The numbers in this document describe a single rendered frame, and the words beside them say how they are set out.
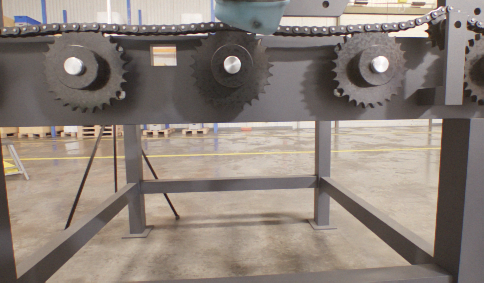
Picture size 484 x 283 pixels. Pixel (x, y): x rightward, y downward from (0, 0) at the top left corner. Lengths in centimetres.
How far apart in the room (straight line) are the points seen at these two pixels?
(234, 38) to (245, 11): 26
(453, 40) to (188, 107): 57
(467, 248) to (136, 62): 91
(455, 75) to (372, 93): 17
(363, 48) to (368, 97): 11
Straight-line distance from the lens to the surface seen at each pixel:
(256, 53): 51
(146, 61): 58
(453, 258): 88
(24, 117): 71
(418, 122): 1244
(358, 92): 57
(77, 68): 54
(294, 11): 63
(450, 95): 66
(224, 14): 27
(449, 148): 82
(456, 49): 68
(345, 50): 57
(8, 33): 67
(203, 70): 51
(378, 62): 56
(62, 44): 61
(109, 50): 56
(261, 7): 26
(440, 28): 69
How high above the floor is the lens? 77
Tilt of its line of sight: 5 degrees down
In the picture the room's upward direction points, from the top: 1 degrees counter-clockwise
